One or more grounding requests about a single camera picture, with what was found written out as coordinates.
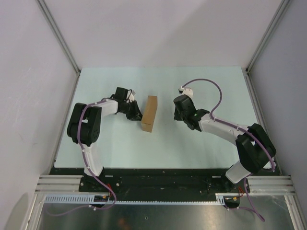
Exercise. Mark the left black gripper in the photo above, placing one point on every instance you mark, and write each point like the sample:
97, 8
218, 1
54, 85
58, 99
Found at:
136, 115

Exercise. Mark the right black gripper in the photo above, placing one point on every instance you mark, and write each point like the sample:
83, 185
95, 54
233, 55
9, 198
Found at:
176, 117

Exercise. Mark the brown cardboard express box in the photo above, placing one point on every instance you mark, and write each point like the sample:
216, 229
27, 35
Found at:
149, 114

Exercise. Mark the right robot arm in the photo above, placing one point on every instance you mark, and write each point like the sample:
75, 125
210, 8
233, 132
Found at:
254, 146

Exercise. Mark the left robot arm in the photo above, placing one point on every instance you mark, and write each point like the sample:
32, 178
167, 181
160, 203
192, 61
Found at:
85, 122

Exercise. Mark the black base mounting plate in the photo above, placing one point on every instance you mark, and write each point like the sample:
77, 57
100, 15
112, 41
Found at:
156, 185

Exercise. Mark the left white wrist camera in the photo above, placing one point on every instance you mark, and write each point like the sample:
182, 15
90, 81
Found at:
130, 96

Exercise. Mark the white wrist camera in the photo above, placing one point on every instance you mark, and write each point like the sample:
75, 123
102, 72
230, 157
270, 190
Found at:
186, 91
130, 96

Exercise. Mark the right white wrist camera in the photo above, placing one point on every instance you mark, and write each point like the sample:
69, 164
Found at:
186, 91

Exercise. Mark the right aluminium side rail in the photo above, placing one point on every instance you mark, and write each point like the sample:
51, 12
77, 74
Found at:
255, 101

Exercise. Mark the aluminium front cross rail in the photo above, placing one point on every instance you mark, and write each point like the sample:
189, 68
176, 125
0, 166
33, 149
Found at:
259, 185

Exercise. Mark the left aluminium frame post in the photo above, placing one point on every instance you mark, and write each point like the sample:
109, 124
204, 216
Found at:
58, 34

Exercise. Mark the aluminium frame post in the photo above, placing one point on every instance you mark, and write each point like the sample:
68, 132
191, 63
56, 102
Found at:
281, 10
58, 34

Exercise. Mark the right aluminium frame post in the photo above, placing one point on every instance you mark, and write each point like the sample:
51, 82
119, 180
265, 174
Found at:
281, 10

